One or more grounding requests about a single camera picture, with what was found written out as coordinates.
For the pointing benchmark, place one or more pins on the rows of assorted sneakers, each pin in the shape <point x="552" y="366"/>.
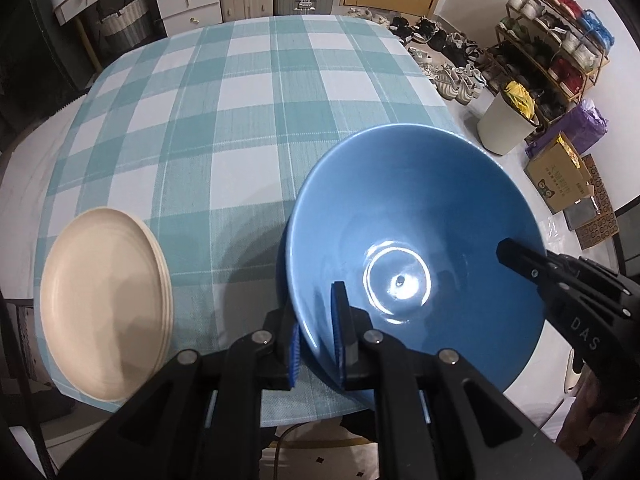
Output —
<point x="560" y="45"/>

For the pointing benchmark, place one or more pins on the scattered pile of shoes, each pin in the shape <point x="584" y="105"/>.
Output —
<point x="450" y="65"/>

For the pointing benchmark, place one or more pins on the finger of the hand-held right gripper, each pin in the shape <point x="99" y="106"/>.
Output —
<point x="525" y="260"/>

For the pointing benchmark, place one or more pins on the grey flat board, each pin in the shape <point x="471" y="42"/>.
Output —
<point x="582" y="212"/>

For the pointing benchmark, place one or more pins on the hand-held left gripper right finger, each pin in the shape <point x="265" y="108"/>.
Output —
<point x="340" y="335"/>

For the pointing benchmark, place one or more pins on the teal checked tablecloth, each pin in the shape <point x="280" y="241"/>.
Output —
<point x="250" y="110"/>

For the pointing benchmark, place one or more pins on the white trash bin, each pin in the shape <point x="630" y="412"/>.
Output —
<point x="502" y="127"/>

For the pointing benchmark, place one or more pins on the white diamond-print cloth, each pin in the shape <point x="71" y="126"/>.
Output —
<point x="340" y="465"/>

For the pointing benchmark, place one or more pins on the printed cardboard box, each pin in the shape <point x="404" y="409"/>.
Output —
<point x="555" y="180"/>

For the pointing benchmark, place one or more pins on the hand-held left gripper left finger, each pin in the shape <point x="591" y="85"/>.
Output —
<point x="295" y="355"/>

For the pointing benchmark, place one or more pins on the brown doormat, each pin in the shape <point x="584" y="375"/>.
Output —
<point x="602" y="220"/>

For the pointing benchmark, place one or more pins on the golden metal shoe rack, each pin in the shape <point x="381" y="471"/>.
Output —
<point x="597" y="72"/>

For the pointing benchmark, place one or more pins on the purple bag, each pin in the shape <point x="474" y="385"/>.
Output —
<point x="580" y="127"/>

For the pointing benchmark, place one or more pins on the yellow bag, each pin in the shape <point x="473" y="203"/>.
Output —
<point x="520" y="100"/>

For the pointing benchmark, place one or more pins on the woven laundry basket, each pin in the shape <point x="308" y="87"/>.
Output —
<point x="122" y="22"/>

